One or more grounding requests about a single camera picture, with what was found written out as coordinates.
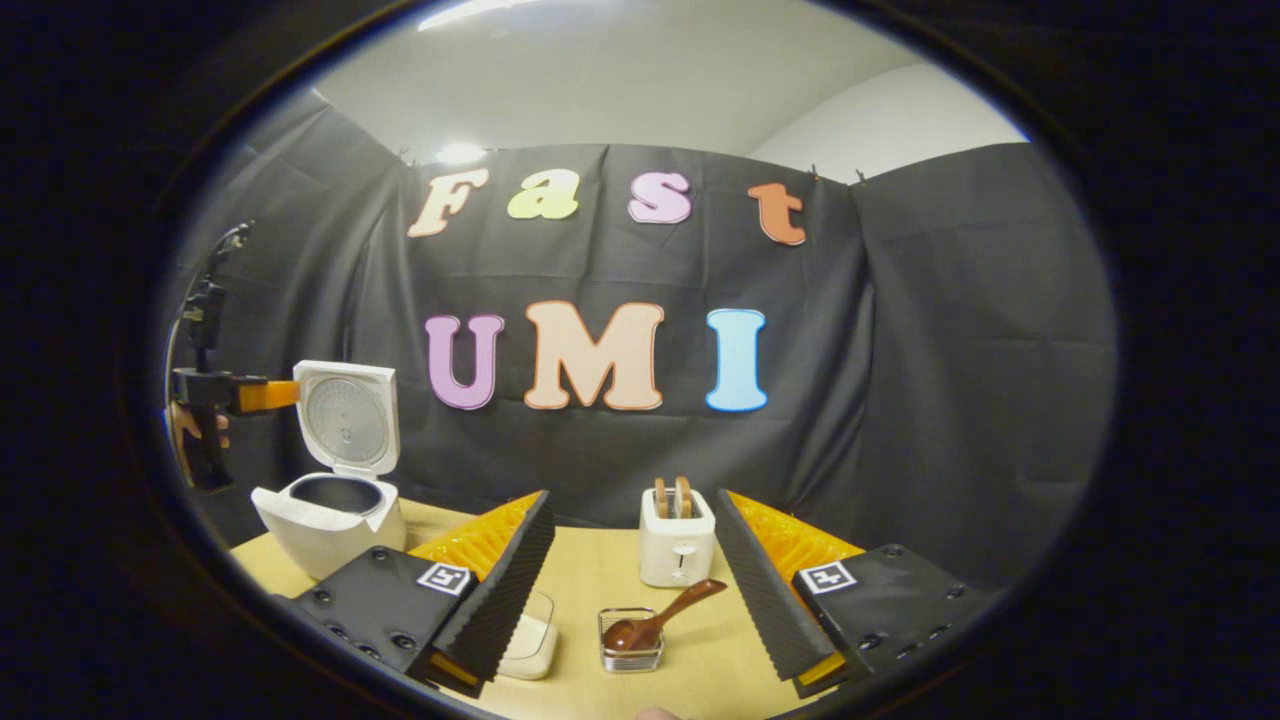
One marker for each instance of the white toaster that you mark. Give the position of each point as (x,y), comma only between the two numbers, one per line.
(675,550)

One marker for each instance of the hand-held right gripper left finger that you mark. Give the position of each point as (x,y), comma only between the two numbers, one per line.
(500,600)

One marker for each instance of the toast bread slice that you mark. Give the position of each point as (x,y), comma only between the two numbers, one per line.
(684,496)
(661,498)

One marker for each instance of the clear plastic container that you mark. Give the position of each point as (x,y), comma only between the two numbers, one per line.
(540,610)

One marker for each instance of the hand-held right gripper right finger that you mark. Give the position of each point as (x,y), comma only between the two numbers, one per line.
(770,600)

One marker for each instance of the white rice cooker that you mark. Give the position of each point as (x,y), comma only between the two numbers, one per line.
(330,535)

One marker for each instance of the brown wooden spoon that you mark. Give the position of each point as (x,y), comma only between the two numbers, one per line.
(630,632)

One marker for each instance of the black backdrop cloth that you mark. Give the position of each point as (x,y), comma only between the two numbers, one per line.
(950,350)

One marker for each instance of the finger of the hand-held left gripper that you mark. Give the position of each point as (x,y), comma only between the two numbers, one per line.
(270,395)

